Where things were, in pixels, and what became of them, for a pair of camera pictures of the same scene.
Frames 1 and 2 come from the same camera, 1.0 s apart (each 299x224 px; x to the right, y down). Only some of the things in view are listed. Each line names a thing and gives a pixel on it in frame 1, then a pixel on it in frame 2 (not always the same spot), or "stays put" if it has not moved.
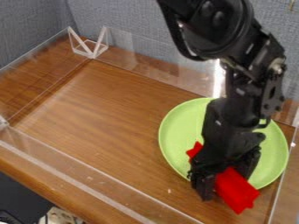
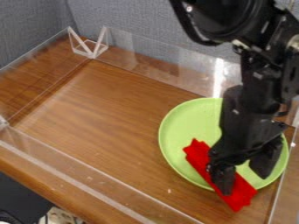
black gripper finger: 203,185 to 223,177
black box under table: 22,205 stays put
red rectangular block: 233,189 stays put
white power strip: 57,216 stays put
